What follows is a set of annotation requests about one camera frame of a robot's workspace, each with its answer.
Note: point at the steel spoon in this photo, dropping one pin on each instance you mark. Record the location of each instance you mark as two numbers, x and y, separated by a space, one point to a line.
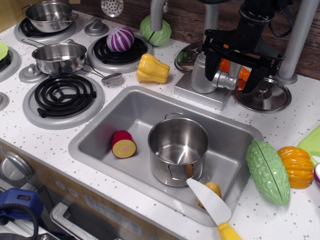
104 78

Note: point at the green toy cabbage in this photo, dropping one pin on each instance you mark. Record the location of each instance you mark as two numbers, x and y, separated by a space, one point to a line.
155 38

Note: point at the purple toy vegetable edge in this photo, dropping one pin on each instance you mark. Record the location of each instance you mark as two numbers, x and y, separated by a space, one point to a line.
316 173

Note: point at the steel saucepan with handle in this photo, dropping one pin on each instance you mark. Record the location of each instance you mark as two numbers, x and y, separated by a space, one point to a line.
58 58

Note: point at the green toy bitter gourd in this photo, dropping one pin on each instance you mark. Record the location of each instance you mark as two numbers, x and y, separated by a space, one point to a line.
268 172

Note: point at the steel two-handled pan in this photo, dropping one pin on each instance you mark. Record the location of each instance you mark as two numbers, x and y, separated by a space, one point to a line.
50 16

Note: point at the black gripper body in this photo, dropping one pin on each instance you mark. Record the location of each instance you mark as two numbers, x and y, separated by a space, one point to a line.
245 39

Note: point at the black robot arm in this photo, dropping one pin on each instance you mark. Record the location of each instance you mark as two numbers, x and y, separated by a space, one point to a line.
264 8

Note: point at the green toy on left burner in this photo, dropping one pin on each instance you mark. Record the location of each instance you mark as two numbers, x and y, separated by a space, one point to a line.
5 58

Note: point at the steel pot lid right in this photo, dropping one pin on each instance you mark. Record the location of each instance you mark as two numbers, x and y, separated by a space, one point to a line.
269 96

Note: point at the grey oven door handle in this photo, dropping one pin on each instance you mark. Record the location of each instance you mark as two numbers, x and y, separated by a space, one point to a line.
58 218

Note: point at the grey stove knob left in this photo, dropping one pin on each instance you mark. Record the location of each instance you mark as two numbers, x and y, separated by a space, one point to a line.
31 74

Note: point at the blue device with cable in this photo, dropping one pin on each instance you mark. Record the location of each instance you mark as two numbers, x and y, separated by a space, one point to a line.
20 204

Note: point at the yellow toy bell pepper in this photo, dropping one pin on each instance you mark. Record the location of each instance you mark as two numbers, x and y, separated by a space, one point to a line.
151 69

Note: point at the steel pot lid back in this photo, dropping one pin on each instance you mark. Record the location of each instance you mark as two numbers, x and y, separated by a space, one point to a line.
187 57

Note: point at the perforated steel skimmer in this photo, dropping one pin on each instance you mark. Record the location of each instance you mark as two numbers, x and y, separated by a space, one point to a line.
112 8

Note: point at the grey oven knob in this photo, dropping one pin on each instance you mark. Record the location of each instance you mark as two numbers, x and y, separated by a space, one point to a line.
15 168

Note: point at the middle black stove burner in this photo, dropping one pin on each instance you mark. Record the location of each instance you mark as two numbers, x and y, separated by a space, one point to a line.
106 56

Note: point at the white toy knife yellow handle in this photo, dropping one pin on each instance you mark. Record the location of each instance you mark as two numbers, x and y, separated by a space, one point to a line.
216 208

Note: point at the back black stove burner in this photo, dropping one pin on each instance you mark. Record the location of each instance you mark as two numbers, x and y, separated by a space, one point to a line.
29 30

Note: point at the steel pot lid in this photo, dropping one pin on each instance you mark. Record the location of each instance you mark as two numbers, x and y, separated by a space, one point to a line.
269 96
187 57

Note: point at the purple striped toy onion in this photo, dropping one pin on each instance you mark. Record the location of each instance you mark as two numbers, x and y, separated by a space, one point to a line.
120 40

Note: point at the front black stove burner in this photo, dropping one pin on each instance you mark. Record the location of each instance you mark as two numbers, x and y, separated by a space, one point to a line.
64 95

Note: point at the red yellow toy fruit half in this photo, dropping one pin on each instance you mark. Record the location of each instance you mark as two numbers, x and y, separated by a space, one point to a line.
123 145

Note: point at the orange toy pumpkin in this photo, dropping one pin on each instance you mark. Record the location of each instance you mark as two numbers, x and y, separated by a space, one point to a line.
298 165

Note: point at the green cutting board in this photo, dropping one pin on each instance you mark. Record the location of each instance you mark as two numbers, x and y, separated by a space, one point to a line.
311 144

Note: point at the grey stove knob back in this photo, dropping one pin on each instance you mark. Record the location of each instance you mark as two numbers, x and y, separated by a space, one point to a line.
96 28

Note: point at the black stove burner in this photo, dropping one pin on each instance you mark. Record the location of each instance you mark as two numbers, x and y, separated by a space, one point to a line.
106 56
64 95
29 30

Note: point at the silver faucet lever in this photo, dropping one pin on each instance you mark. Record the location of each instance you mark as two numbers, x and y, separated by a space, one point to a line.
226 80

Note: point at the silver toy faucet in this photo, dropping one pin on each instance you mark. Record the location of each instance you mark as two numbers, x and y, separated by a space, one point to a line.
194 86

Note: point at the grey support pole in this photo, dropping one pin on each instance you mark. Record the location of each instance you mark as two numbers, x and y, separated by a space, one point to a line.
305 16

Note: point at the grey stove knob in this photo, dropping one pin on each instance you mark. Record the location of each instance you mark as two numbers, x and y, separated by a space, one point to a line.
96 28
31 74

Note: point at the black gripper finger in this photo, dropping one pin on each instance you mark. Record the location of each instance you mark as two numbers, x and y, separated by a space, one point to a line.
212 62
259 71

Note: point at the tall steel pot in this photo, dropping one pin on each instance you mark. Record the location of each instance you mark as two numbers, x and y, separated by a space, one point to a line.
178 147

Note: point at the orange toy carrot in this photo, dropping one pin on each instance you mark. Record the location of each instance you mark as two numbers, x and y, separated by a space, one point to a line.
243 74

